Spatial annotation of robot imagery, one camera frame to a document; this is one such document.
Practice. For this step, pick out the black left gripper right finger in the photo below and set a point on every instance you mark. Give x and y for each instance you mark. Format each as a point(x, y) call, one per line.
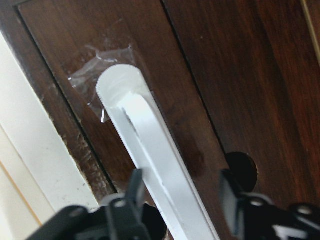
point(232, 202)

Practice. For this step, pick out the dark wooden drawer cabinet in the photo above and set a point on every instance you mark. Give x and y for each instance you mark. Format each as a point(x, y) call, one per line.
point(228, 76)

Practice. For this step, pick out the cream plastic storage box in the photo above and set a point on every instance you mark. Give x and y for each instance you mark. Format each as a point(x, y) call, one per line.
point(48, 178)

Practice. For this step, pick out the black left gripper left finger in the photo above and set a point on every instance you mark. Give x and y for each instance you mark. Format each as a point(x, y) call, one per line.
point(136, 189)

